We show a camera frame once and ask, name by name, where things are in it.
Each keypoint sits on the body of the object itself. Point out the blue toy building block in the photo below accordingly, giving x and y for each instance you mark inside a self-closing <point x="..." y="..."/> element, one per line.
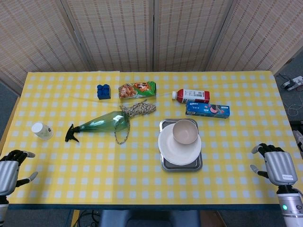
<point x="103" y="91"/>

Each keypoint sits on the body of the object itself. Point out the white paper cup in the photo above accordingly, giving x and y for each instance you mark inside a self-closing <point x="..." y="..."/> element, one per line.
<point x="42" y="131"/>

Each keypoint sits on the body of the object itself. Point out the green orange snack bag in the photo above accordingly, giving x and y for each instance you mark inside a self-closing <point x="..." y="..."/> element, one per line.
<point x="136" y="89"/>

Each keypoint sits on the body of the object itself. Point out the square metal tray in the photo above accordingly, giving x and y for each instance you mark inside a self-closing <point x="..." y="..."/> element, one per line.
<point x="182" y="166"/>

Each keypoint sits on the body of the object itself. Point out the woven folding screen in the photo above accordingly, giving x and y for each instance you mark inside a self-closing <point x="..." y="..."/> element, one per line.
<point x="151" y="33"/>

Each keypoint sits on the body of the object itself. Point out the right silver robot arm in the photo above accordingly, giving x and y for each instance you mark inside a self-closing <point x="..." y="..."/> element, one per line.
<point x="291" y="205"/>

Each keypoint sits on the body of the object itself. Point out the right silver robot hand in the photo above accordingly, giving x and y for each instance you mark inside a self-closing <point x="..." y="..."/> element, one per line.
<point x="281" y="168"/>

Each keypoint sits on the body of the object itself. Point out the beige bowl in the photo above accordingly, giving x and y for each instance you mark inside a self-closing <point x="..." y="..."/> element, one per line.
<point x="184" y="131"/>

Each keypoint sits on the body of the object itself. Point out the red labelled drink bottle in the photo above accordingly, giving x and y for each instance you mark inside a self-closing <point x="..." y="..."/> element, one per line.
<point x="193" y="95"/>

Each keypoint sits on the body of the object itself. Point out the green plastic spray bottle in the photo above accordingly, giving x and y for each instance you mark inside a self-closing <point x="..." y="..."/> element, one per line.
<point x="104" y="124"/>

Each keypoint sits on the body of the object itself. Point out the white plate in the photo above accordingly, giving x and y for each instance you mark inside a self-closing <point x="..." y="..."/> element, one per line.
<point x="176" y="147"/>

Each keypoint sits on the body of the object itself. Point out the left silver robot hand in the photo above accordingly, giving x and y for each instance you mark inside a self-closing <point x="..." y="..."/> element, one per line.
<point x="8" y="169"/>

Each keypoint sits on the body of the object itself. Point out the blue Oreo cookie box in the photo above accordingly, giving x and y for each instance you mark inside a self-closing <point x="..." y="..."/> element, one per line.
<point x="207" y="109"/>

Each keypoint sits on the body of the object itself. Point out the yellow checked tablecloth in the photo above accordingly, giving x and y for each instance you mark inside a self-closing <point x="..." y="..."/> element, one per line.
<point x="146" y="184"/>

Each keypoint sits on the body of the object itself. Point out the blue chair seat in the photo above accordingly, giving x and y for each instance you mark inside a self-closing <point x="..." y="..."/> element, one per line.
<point x="149" y="218"/>

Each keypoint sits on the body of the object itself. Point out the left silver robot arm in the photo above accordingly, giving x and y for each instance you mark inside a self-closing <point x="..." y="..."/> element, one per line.
<point x="2" y="208"/>

